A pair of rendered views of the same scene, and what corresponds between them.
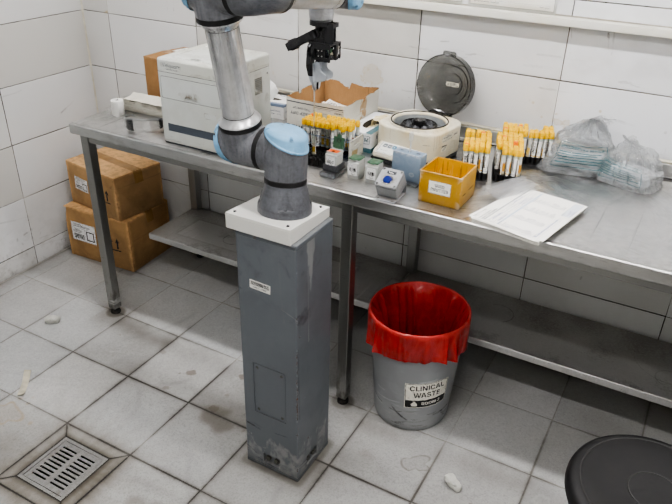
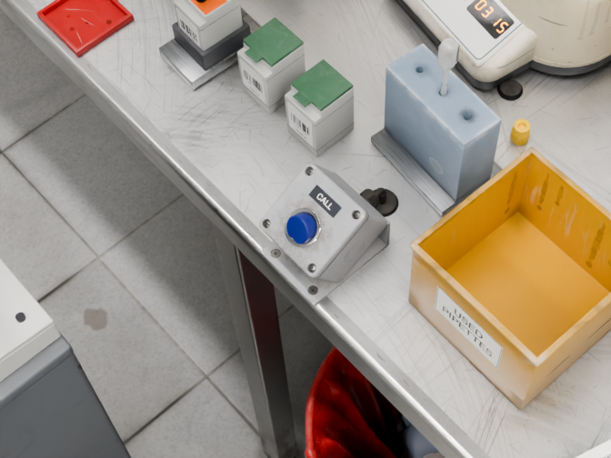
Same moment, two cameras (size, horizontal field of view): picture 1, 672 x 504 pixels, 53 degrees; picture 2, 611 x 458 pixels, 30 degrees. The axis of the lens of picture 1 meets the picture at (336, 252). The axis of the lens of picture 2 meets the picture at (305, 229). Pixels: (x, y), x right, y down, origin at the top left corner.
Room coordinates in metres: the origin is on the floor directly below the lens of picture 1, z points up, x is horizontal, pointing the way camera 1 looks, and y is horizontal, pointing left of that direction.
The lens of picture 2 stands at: (1.45, -0.34, 1.74)
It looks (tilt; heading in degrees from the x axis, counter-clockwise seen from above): 60 degrees down; 24
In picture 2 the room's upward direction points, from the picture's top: 5 degrees counter-clockwise
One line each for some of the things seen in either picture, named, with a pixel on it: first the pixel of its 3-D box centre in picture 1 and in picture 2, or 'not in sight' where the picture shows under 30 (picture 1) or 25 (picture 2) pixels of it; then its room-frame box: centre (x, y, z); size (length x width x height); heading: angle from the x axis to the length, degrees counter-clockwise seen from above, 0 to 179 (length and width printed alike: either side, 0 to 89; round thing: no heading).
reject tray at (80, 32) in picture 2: not in sight; (85, 15); (2.05, 0.15, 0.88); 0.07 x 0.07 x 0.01; 62
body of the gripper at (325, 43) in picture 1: (323, 41); not in sight; (2.12, 0.06, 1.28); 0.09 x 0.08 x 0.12; 63
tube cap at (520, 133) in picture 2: not in sight; (520, 132); (2.05, -0.29, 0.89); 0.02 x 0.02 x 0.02
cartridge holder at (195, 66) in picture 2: (333, 167); (212, 37); (2.06, 0.01, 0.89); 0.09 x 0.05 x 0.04; 149
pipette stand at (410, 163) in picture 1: (408, 166); (439, 127); (2.00, -0.22, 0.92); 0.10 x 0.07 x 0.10; 57
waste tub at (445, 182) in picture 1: (447, 182); (525, 280); (1.89, -0.33, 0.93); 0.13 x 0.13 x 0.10; 61
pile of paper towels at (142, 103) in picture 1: (149, 104); not in sight; (2.66, 0.77, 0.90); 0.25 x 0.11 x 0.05; 62
